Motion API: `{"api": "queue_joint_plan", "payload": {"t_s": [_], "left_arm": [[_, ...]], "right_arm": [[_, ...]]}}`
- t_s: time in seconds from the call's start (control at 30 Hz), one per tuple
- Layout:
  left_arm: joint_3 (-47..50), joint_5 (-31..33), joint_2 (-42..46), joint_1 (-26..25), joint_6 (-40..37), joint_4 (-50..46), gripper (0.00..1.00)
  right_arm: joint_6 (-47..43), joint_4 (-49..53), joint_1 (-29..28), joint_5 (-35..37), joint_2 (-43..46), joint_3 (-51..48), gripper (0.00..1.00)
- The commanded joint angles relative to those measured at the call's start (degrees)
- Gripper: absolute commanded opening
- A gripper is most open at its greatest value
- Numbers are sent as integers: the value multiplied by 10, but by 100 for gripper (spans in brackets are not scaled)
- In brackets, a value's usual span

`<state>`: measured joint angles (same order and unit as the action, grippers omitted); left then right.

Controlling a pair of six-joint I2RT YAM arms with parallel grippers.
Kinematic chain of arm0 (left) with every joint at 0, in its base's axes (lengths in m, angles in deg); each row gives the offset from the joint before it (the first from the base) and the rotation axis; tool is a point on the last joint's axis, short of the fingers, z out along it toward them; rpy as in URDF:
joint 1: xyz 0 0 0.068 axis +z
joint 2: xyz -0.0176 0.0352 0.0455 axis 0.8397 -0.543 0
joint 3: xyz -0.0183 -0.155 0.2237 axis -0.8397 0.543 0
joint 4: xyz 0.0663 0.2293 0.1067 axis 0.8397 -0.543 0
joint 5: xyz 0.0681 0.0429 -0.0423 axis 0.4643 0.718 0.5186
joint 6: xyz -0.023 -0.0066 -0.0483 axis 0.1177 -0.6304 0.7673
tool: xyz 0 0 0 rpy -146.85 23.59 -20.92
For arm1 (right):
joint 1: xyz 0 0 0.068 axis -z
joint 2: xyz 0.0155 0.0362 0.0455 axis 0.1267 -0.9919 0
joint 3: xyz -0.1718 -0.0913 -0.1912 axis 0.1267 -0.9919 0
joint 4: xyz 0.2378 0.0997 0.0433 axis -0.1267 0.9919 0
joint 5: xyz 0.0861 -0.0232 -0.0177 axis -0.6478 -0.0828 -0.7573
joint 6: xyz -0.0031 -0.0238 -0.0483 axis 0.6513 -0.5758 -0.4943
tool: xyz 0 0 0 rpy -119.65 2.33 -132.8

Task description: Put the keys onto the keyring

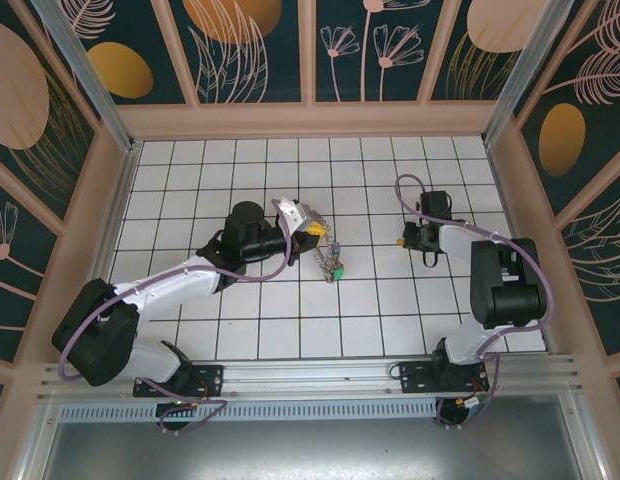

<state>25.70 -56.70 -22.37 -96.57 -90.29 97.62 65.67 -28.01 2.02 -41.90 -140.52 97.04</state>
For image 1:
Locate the round metal keyring disc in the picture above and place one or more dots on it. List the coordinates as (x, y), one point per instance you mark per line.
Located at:
(331, 257)

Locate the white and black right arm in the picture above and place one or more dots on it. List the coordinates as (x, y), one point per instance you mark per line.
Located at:
(510, 290)

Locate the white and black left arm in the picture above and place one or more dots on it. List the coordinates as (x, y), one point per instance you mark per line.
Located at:
(165, 287)

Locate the green key tag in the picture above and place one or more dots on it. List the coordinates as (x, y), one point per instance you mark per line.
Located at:
(337, 274)

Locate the grey metal plate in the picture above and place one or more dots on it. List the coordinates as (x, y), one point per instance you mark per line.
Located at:
(310, 450)

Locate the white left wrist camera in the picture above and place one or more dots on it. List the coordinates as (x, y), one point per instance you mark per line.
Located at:
(294, 216)

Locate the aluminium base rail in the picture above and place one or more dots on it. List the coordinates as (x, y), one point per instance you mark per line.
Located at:
(310, 377)

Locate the wall panel pink feather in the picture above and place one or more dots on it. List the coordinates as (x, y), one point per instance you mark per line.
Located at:
(600, 260)

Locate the wall panel orange disc leaves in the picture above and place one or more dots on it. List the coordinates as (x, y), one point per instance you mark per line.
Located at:
(240, 50)

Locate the wall panel with pink flowers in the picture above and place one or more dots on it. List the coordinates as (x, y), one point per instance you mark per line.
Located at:
(370, 50)

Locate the wall panel pink disc gold lines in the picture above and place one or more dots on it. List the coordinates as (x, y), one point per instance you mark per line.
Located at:
(485, 50)

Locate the aluminium corner post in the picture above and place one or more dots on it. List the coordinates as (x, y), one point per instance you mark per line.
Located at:
(85, 75)
(525, 65)

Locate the wall panel orange oval feathers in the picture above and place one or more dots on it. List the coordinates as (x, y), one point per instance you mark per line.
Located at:
(580, 100)

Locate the wall panel orange oval leaves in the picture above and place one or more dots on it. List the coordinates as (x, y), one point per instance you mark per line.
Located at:
(140, 50)

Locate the wall panel single pink flower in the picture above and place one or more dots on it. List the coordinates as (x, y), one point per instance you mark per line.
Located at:
(15, 275)

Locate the wall panel large pink disc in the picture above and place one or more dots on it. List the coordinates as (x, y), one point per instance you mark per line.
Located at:
(20, 100)

